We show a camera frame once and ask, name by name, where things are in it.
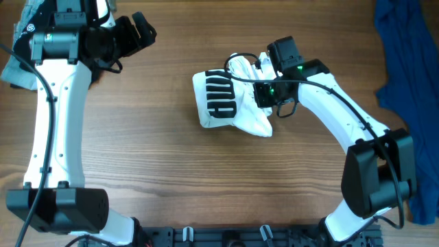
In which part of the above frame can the white Puma t-shirt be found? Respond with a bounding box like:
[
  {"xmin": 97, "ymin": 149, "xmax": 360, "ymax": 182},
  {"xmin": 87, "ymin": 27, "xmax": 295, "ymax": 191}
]
[{"xmin": 192, "ymin": 69, "xmax": 272, "ymax": 137}]

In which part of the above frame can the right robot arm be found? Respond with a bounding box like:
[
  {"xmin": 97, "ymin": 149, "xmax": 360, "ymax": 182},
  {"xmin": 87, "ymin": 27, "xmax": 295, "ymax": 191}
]
[{"xmin": 254, "ymin": 36, "xmax": 416, "ymax": 246}]

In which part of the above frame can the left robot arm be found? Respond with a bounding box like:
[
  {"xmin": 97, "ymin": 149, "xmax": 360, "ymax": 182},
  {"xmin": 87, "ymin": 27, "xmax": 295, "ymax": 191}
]
[{"xmin": 6, "ymin": 1, "xmax": 156, "ymax": 246}]

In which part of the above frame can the black garment with logo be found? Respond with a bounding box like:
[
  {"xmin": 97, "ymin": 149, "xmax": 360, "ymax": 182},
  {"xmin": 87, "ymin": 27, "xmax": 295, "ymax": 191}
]
[{"xmin": 12, "ymin": 0, "xmax": 57, "ymax": 72}]

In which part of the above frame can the light blue folded garment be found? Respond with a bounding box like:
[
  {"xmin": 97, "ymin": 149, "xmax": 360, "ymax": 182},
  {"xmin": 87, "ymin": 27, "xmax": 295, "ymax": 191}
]
[{"xmin": 1, "ymin": 0, "xmax": 44, "ymax": 91}]

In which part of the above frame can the navy blue garment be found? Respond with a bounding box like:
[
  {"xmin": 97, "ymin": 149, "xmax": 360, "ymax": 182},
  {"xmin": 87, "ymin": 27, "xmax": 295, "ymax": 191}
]
[{"xmin": 375, "ymin": 0, "xmax": 438, "ymax": 225}]

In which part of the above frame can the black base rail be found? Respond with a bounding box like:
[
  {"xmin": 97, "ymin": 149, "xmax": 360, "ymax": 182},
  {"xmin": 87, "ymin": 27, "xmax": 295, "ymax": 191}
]
[{"xmin": 78, "ymin": 224, "xmax": 383, "ymax": 247}]

